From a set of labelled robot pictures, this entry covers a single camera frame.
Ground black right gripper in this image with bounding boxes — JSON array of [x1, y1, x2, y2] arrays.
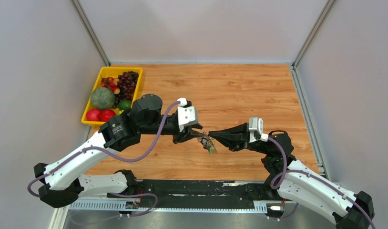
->
[[207, 122, 271, 156]]

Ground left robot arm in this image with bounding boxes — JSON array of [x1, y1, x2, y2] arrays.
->
[[27, 94, 203, 208]]

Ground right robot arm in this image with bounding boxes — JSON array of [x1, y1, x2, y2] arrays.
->
[[207, 118, 376, 229]]

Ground green lime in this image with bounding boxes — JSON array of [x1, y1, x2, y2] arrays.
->
[[118, 99, 132, 111]]

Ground dark grape bunch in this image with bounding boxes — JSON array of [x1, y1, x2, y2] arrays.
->
[[113, 71, 139, 108]]

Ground red apple right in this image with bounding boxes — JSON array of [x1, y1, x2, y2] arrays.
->
[[100, 109, 116, 122]]

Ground red apple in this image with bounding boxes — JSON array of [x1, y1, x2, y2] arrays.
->
[[100, 109, 116, 122], [85, 108, 101, 122]]

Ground green melon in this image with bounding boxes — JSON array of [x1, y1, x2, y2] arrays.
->
[[90, 87, 116, 110]]

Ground small red fruits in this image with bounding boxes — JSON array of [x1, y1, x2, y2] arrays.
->
[[101, 77, 121, 94]]

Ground red apple left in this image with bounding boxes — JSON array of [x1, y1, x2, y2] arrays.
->
[[85, 108, 101, 122]]

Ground yellow plastic bin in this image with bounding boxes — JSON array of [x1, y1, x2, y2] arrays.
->
[[81, 67, 143, 127]]

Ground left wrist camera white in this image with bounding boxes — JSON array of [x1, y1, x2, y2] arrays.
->
[[177, 98, 199, 132]]

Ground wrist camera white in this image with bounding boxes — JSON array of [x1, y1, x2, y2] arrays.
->
[[248, 117, 268, 143], [177, 98, 199, 132]]

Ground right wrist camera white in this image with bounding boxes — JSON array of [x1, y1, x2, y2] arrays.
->
[[248, 117, 268, 143]]

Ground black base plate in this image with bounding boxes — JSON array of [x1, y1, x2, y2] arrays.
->
[[123, 179, 282, 208]]

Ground aluminium frame rail right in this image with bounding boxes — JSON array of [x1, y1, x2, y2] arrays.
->
[[290, 0, 337, 177]]

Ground grey cable duct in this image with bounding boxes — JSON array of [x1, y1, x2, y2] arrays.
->
[[69, 198, 268, 214]]

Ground aluminium frame post left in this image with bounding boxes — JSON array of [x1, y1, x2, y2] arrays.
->
[[70, 0, 111, 66]]

